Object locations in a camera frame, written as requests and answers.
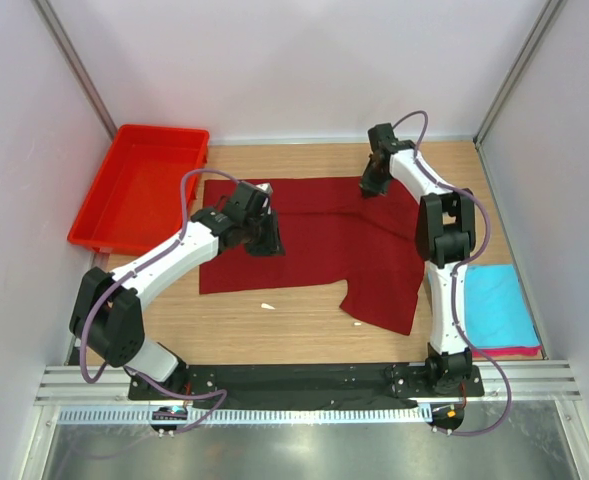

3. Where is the dark red t-shirt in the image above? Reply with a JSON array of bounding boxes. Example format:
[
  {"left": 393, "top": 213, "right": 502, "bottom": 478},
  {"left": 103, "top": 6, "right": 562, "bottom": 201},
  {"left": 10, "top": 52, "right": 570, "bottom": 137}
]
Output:
[{"left": 199, "top": 177, "right": 425, "bottom": 335}]

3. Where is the red plastic bin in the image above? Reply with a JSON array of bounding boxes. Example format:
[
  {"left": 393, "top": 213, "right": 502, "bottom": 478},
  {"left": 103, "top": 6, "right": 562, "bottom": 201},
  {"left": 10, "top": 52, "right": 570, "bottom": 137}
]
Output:
[{"left": 67, "top": 124, "right": 210, "bottom": 256}]

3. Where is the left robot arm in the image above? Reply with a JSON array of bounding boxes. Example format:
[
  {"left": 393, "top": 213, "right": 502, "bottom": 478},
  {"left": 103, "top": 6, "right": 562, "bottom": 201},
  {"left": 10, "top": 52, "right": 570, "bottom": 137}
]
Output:
[{"left": 70, "top": 181, "right": 285, "bottom": 400}]

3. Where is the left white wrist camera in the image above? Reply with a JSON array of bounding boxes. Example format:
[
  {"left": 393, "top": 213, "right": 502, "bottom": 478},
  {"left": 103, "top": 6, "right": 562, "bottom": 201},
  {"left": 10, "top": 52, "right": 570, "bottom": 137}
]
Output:
[{"left": 256, "top": 183, "right": 273, "bottom": 197}]

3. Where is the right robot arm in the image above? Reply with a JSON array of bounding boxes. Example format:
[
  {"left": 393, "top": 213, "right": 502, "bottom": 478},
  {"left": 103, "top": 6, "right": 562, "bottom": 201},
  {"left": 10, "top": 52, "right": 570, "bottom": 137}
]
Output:
[{"left": 359, "top": 123, "right": 476, "bottom": 396}]

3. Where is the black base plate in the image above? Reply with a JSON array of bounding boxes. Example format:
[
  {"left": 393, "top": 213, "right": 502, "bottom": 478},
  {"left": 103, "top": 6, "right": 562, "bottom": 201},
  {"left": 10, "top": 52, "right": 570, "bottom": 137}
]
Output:
[{"left": 126, "top": 361, "right": 485, "bottom": 412}]

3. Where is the white slotted cable duct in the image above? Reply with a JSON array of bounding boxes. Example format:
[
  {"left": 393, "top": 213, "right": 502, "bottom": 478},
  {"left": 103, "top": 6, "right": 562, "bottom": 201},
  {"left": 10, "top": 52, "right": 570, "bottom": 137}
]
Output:
[{"left": 57, "top": 404, "right": 432, "bottom": 426}]

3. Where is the folded blue t-shirt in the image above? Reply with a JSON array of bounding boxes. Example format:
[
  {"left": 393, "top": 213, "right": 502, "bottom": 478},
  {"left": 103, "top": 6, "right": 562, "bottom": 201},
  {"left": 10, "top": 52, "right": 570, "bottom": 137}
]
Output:
[{"left": 464, "top": 264, "right": 541, "bottom": 350}]

